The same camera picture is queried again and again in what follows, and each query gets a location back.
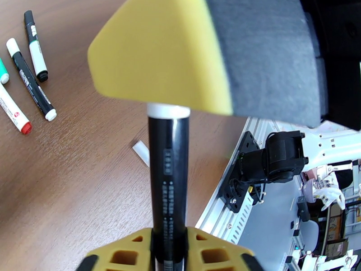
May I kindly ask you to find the white metal frame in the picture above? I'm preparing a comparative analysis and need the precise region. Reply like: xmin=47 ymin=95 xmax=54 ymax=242
xmin=270 ymin=119 xmax=361 ymax=173

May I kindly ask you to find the patterned cloth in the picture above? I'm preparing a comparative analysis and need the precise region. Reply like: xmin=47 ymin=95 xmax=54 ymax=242
xmin=301 ymin=165 xmax=346 ymax=211

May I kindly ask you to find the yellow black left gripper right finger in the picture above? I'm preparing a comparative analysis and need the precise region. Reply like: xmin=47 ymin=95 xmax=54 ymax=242
xmin=185 ymin=226 xmax=265 ymax=271

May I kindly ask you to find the white slotted cable duct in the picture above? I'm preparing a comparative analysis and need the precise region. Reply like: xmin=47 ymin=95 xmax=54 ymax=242
xmin=230 ymin=191 xmax=256 ymax=244

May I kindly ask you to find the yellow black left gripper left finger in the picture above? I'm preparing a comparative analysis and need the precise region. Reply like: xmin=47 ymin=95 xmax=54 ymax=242
xmin=75 ymin=227 xmax=155 ymax=271

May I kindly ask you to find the green pen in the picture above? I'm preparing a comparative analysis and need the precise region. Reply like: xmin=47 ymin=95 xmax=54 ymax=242
xmin=0 ymin=57 xmax=10 ymax=84

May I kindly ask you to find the thick white red marker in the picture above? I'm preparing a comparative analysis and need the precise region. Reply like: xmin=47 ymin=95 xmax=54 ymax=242
xmin=0 ymin=82 xmax=33 ymax=136

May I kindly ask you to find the cardboard box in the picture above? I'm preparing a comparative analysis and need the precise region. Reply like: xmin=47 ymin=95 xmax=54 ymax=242
xmin=324 ymin=239 xmax=350 ymax=257

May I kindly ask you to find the black and white marker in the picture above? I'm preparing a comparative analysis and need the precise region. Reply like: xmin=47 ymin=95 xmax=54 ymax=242
xmin=23 ymin=9 xmax=49 ymax=83

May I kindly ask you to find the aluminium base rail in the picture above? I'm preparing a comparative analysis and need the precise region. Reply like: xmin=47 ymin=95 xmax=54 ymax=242
xmin=195 ymin=117 xmax=282 ymax=245

